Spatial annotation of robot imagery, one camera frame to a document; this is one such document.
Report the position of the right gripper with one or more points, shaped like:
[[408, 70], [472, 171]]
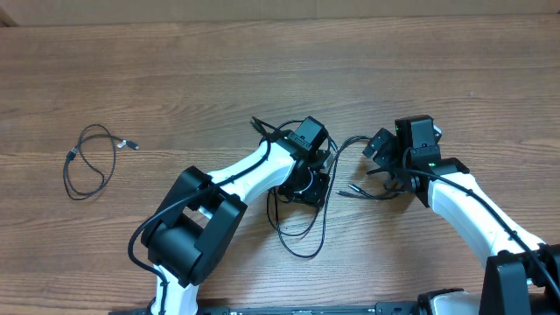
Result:
[[383, 159]]

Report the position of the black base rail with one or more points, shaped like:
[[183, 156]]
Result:
[[380, 308]]

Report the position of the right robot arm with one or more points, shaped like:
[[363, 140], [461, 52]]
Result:
[[521, 270]]

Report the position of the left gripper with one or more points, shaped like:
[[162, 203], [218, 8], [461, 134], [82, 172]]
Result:
[[315, 197]]

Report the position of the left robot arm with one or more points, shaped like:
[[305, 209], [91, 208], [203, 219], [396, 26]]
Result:
[[190, 231]]

